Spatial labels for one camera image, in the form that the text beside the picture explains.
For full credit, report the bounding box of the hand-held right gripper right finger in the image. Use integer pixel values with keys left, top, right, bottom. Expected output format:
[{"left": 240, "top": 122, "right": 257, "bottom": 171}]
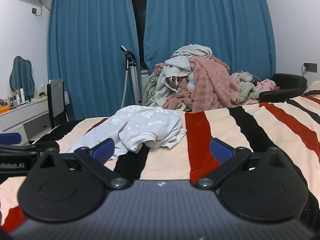
[{"left": 195, "top": 138, "right": 292, "bottom": 189}]

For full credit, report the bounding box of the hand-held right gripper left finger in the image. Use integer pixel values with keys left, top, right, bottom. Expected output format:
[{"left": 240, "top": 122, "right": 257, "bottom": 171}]
[{"left": 35, "top": 138, "right": 130, "bottom": 190}]

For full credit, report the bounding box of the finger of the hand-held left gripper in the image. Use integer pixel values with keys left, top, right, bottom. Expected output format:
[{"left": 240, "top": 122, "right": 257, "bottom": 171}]
[{"left": 0, "top": 133, "right": 43, "bottom": 155}]

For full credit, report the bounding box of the white t-shirt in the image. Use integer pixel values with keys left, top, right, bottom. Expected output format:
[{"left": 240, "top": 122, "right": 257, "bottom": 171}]
[{"left": 60, "top": 105, "right": 187, "bottom": 160}]

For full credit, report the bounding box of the white dressing table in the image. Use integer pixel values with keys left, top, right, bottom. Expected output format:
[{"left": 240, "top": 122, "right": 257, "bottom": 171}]
[{"left": 0, "top": 97, "right": 52, "bottom": 143}]

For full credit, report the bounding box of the row of cosmetic bottles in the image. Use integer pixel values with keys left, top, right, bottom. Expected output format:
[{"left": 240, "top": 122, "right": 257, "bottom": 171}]
[{"left": 5, "top": 86, "right": 48, "bottom": 110}]

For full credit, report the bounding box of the red black cream striped blanket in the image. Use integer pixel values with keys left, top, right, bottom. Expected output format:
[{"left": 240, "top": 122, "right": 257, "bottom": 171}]
[{"left": 0, "top": 81, "right": 320, "bottom": 230}]

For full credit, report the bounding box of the black chair with grey back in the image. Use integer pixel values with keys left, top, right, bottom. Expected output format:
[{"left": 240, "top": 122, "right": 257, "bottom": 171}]
[{"left": 47, "top": 78, "right": 70, "bottom": 128}]

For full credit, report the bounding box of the wavy edged mirror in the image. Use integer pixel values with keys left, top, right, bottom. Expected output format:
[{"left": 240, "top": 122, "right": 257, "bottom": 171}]
[{"left": 9, "top": 56, "right": 36, "bottom": 98}]

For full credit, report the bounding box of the pink fluffy blanket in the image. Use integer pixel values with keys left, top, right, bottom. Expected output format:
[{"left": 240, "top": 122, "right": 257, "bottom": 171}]
[{"left": 154, "top": 55, "right": 241, "bottom": 113}]

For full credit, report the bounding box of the pale green cloth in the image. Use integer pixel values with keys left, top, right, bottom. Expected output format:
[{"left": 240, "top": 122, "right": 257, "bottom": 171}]
[{"left": 230, "top": 71, "right": 261, "bottom": 101}]

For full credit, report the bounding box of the green flower print blanket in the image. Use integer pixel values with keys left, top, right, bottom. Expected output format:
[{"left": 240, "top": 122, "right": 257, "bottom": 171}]
[{"left": 143, "top": 70, "right": 166, "bottom": 107}]

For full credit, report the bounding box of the small pink cloth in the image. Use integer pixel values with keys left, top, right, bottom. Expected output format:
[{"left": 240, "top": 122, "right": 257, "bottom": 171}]
[{"left": 256, "top": 78, "right": 276, "bottom": 92}]

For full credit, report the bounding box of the black padded chair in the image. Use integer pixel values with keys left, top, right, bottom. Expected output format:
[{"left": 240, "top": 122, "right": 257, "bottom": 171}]
[{"left": 258, "top": 73, "right": 308, "bottom": 103}]

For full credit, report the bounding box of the grey sweatshirt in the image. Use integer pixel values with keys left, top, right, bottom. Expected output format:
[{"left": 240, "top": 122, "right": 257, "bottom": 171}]
[{"left": 160, "top": 54, "right": 193, "bottom": 107}]

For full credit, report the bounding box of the beige cloth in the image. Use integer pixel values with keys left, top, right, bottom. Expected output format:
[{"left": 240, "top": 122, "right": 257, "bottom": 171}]
[{"left": 171, "top": 44, "right": 213, "bottom": 58}]

